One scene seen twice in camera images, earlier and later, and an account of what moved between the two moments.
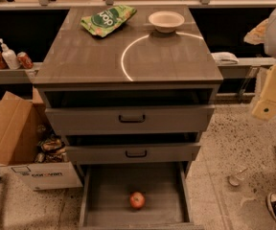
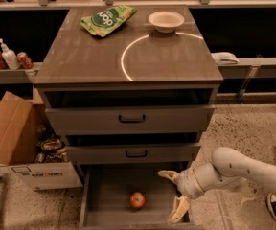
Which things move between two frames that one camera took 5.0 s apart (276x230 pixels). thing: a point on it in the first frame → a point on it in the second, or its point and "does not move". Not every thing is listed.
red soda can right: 24,60 does not move
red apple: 137,199 does not move
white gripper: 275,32 → 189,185
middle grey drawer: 132,152 does not move
